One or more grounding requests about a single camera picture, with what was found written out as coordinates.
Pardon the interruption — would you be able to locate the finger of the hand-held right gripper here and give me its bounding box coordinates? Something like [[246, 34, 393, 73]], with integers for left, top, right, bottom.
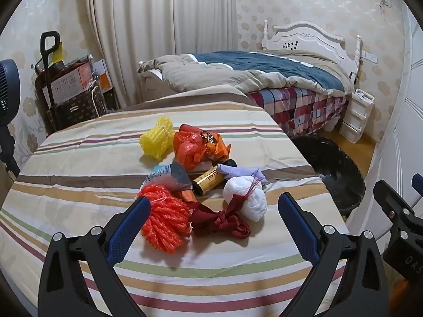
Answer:
[[411, 173, 423, 205], [373, 180, 415, 221]]

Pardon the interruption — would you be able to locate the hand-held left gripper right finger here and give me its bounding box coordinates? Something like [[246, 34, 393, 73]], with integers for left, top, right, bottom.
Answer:
[[278, 192, 385, 317]]

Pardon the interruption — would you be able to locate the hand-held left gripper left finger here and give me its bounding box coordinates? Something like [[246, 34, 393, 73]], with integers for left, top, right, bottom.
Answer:
[[38, 195, 153, 317]]

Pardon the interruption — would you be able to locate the red foam fruit net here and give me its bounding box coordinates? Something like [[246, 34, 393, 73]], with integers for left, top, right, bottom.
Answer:
[[136, 184, 193, 255]]

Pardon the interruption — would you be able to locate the white plastic bag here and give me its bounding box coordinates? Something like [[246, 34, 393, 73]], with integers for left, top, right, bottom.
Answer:
[[223, 176, 268, 222]]

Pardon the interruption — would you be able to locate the light blue packet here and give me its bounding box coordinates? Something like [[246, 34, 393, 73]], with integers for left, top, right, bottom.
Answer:
[[144, 162, 176, 187]]

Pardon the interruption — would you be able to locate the dark red ribbon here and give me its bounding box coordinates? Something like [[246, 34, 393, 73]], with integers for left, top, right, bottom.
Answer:
[[188, 176, 265, 240]]

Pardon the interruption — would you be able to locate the black lined trash bin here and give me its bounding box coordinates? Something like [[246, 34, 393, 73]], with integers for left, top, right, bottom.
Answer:
[[291, 135, 367, 215]]

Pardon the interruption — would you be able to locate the purple glove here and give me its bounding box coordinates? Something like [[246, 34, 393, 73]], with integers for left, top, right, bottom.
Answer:
[[216, 164, 265, 184]]

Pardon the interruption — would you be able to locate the gold tube with black caps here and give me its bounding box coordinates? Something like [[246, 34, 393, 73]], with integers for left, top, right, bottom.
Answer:
[[192, 159, 238, 196]]

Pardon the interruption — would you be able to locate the yellow foam fruit net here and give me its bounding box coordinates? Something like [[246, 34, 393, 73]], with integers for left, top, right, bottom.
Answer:
[[139, 115, 176, 159]]

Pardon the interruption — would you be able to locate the orange plastic bag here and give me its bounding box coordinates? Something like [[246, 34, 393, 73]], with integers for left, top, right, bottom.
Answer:
[[173, 124, 212, 170]]

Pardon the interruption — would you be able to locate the orange patterned snack wrapper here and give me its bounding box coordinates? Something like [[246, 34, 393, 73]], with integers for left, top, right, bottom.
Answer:
[[198, 130, 232, 164]]

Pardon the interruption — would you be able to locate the white panelled door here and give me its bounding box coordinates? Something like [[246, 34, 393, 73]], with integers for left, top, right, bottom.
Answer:
[[347, 16, 423, 271]]

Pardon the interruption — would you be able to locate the white plastic drawer unit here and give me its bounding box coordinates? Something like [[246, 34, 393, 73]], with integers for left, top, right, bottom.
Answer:
[[339, 88, 375, 144]]

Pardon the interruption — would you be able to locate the plaid bed sheet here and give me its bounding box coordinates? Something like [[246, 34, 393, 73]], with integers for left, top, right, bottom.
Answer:
[[246, 87, 351, 139]]

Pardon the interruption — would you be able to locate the white and orange box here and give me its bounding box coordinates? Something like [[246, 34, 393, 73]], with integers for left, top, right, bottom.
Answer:
[[91, 59, 113, 93]]

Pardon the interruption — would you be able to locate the cardboard box with red print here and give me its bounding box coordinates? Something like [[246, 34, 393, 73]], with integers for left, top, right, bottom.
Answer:
[[49, 63, 93, 104]]

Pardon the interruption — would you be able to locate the beige and blue quilt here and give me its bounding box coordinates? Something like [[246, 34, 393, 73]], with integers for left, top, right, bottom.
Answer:
[[137, 50, 356, 98]]

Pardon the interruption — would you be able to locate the black bag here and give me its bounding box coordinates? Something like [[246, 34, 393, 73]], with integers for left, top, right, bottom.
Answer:
[[36, 58, 90, 73]]

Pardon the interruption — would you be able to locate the black hand trolley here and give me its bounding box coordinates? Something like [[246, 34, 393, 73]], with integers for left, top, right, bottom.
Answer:
[[35, 31, 63, 129]]

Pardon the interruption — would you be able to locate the bed with blankets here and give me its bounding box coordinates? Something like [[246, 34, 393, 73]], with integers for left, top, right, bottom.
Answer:
[[137, 20, 362, 106]]

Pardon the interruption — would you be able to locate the dark blue standing fan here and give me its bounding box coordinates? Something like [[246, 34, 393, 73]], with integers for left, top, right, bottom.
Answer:
[[0, 59, 22, 179]]

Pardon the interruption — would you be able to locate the yellow tag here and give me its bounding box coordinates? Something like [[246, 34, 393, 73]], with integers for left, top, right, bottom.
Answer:
[[49, 41, 64, 63]]

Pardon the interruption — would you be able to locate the cream curtain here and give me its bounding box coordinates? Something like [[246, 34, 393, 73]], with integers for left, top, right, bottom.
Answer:
[[84, 0, 238, 109]]

